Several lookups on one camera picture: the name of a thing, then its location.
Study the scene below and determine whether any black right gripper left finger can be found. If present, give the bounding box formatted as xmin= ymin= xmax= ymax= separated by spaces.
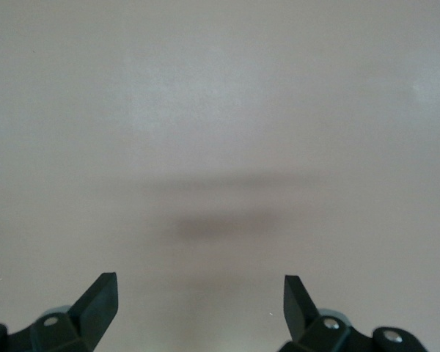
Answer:
xmin=0 ymin=271 xmax=119 ymax=352

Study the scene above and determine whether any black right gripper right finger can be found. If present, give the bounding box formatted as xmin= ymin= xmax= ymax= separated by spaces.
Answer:
xmin=278 ymin=274 xmax=426 ymax=352

